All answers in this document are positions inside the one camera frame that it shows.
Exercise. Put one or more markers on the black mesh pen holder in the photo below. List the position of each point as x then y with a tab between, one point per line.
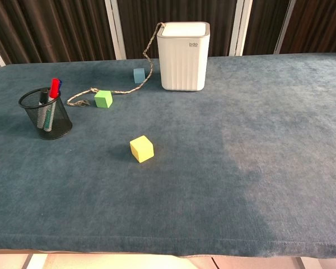
60	123

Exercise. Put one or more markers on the red cap marker pen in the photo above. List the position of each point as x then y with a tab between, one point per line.
55	87

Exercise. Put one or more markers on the black-capped marker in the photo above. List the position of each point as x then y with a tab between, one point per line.
42	98

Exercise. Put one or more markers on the yellow foam cube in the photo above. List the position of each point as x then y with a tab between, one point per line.
141	149

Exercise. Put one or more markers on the blue velvet tablecloth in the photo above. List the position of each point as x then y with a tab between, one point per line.
184	168

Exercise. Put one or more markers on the blue foam cube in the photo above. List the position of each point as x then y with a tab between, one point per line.
139	75

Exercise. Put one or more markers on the green foam cube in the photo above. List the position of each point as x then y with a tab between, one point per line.
103	99

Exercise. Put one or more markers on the white desktop trash bin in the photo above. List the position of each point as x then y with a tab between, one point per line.
183	59

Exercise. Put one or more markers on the dark brown curtain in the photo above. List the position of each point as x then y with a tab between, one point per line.
56	30

